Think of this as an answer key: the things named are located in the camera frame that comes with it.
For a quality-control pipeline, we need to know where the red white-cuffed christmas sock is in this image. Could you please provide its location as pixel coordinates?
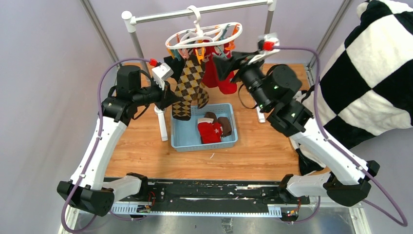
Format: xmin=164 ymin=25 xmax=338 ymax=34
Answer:
xmin=197 ymin=117 xmax=213 ymax=134

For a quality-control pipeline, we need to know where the brown argyle sock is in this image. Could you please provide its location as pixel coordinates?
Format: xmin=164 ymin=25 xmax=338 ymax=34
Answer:
xmin=171 ymin=54 xmax=205 ymax=121
xmin=196 ymin=82 xmax=209 ymax=109

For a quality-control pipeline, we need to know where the red snowflake christmas sock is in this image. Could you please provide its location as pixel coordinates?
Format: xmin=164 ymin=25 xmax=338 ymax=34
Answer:
xmin=200 ymin=123 xmax=222 ymax=144

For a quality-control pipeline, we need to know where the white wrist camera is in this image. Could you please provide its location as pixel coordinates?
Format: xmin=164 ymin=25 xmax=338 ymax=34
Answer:
xmin=151 ymin=63 xmax=173 ymax=91
xmin=247 ymin=33 xmax=280 ymax=65

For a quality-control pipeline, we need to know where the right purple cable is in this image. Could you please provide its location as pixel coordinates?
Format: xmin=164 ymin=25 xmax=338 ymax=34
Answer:
xmin=263 ymin=41 xmax=409 ymax=227

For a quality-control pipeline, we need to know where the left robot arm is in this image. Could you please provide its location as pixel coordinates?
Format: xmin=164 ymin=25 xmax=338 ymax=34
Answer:
xmin=57 ymin=63 xmax=178 ymax=216

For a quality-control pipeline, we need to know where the brown sock striped cuff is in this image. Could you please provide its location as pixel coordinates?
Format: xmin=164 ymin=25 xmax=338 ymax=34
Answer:
xmin=217 ymin=117 xmax=232 ymax=137

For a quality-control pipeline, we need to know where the purple cable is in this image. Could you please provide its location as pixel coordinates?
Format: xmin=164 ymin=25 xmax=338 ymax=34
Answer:
xmin=60 ymin=58 xmax=159 ymax=234
xmin=263 ymin=41 xmax=409 ymax=227

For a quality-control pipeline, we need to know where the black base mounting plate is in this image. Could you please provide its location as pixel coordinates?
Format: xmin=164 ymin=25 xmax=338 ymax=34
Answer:
xmin=113 ymin=178 xmax=310 ymax=216

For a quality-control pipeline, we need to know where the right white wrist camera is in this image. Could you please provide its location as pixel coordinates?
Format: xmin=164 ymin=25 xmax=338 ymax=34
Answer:
xmin=247 ymin=33 xmax=280 ymax=65

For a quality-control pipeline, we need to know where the orange clothes peg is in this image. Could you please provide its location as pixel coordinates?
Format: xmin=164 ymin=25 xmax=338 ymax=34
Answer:
xmin=194 ymin=47 xmax=206 ymax=64

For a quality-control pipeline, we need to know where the white grey drying rack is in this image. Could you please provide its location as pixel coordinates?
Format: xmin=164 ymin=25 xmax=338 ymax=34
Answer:
xmin=121 ymin=0 xmax=278 ymax=142

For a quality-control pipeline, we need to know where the aluminium frame rail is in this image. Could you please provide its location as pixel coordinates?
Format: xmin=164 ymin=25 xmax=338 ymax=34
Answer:
xmin=58 ymin=180 xmax=372 ymax=234

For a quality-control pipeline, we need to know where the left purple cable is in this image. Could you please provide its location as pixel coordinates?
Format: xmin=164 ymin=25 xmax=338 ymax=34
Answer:
xmin=60 ymin=58 xmax=159 ymax=234

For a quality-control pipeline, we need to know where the white round sock hanger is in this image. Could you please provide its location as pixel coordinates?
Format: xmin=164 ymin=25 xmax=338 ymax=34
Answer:
xmin=165 ymin=5 xmax=243 ymax=50

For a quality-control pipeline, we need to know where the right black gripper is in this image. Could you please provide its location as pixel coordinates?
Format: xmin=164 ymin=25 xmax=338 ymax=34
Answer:
xmin=211 ymin=51 xmax=271 ymax=112

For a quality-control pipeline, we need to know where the black white checkered blanket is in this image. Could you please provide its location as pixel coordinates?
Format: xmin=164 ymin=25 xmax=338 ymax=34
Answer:
xmin=286 ymin=0 xmax=413 ymax=176

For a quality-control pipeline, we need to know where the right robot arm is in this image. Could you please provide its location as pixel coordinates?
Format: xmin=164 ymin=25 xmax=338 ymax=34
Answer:
xmin=212 ymin=52 xmax=379 ymax=207

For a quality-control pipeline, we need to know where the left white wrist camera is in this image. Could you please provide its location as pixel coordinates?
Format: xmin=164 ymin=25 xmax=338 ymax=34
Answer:
xmin=151 ymin=63 xmax=173 ymax=91

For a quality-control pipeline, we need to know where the light blue plastic basket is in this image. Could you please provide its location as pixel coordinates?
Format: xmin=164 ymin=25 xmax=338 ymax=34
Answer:
xmin=171 ymin=103 xmax=238 ymax=152

